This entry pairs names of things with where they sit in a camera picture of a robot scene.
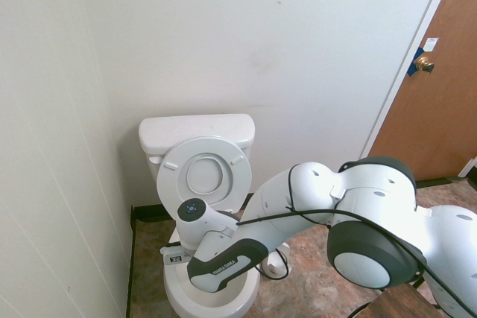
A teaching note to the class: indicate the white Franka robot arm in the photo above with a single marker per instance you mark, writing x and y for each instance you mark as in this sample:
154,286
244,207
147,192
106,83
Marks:
372,199

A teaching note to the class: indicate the white toilet tank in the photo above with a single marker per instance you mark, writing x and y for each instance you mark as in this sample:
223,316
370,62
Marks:
194,128

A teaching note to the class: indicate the white toilet seat and lid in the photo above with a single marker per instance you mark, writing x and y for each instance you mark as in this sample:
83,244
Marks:
205,173

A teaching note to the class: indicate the white toilet bowl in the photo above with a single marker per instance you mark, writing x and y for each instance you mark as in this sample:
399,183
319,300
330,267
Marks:
212,303

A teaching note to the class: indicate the white brush holder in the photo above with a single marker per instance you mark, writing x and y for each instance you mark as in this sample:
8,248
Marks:
274,264

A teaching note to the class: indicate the blue tape strip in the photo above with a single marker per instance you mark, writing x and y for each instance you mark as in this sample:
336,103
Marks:
414,66

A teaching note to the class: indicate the brass door knob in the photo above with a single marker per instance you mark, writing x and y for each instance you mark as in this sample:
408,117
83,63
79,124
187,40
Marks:
423,63

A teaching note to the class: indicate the brown wooden door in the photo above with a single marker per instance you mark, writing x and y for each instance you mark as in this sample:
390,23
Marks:
443,102

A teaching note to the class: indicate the white paper label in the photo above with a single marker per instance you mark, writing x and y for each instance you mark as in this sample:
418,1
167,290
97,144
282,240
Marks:
431,44

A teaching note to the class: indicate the brown wooden table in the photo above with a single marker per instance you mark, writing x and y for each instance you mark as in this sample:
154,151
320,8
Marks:
402,303

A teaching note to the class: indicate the white door frame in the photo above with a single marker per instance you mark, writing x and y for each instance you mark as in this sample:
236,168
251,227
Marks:
406,57

